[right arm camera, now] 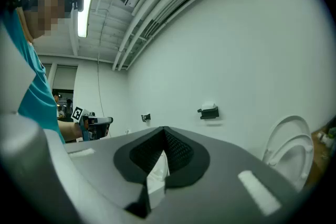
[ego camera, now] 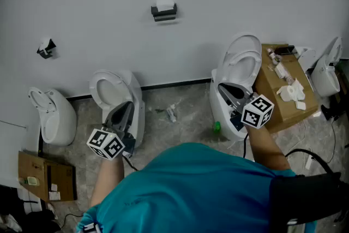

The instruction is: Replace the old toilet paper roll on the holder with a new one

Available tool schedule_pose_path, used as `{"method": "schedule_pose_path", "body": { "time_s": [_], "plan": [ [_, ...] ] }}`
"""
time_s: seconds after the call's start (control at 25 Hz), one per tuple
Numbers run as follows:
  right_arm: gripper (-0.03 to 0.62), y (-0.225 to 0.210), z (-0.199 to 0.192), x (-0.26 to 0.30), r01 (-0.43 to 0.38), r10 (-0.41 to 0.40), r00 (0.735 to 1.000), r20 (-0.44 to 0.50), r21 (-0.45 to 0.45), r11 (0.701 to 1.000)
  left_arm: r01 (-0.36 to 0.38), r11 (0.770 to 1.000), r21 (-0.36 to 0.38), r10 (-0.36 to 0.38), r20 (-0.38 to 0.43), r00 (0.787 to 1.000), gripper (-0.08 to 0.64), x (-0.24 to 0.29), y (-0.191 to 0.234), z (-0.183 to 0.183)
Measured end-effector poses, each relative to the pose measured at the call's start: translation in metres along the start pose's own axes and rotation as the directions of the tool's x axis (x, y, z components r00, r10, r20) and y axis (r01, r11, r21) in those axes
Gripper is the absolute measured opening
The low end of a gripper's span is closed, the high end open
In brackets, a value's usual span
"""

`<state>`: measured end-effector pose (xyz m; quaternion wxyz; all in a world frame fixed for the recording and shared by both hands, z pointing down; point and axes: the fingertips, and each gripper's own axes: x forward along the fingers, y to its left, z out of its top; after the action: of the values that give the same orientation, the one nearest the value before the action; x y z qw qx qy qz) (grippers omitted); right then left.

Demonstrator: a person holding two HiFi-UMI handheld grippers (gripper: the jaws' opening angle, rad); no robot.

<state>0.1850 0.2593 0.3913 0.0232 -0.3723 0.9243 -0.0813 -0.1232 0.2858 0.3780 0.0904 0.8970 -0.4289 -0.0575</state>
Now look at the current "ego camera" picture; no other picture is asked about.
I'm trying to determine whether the thick black cable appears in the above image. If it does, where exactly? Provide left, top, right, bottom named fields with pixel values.
left=285, top=148, right=335, bottom=175

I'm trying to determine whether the black bag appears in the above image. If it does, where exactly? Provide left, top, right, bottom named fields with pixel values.
left=0, top=185, right=62, bottom=233

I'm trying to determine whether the white toilet with oval seat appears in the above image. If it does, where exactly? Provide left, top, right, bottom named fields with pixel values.
left=89, top=69, right=146, bottom=158

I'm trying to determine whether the small white carton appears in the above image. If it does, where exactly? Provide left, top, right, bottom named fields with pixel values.
left=274, top=64, right=287, bottom=80

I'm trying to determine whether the large cardboard box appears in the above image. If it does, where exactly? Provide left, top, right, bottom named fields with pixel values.
left=255, top=43, right=320, bottom=134

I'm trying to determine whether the black wall paper holder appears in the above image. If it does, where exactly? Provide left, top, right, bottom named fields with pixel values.
left=151, top=2, right=178, bottom=22

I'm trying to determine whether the white toilet with raised lid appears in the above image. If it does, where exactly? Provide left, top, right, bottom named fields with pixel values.
left=209, top=32, right=263, bottom=142

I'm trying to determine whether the small rounded white toilet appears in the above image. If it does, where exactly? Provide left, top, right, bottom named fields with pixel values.
left=28, top=86, right=77, bottom=147

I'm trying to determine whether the person's teal shirt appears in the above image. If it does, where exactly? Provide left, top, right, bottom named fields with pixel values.
left=76, top=142, right=318, bottom=233

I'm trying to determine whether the black shoulder pack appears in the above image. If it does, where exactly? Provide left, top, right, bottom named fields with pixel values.
left=269, top=171, right=349, bottom=227

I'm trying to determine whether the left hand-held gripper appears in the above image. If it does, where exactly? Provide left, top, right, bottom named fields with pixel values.
left=86, top=101, right=136, bottom=161

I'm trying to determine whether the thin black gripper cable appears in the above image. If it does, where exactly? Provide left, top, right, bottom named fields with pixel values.
left=242, top=133, right=249, bottom=158

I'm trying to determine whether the black white patterned tag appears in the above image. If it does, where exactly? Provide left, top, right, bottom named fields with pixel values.
left=81, top=222, right=103, bottom=233

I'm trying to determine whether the thin black floor cable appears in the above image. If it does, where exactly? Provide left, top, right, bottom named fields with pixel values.
left=326, top=114, right=340, bottom=164

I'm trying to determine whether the black flat device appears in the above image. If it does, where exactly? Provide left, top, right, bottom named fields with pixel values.
left=274, top=45, right=297, bottom=56

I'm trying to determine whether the person's right forearm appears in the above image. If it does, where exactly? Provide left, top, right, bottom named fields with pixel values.
left=245, top=125, right=291, bottom=172

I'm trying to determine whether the flat cardboard box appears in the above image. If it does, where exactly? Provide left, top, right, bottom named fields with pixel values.
left=17, top=150, right=78, bottom=202

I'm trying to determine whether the white toilet beside cables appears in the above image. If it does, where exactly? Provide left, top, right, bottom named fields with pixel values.
left=296, top=37, right=344, bottom=99

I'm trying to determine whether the person's left forearm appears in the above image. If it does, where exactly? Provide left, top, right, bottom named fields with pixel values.
left=89, top=155, right=125, bottom=207

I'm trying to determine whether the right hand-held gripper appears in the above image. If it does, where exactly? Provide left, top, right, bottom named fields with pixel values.
left=218, top=83, right=275, bottom=132

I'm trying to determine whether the small black wall holder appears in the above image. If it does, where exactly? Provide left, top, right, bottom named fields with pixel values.
left=37, top=38, right=57, bottom=59

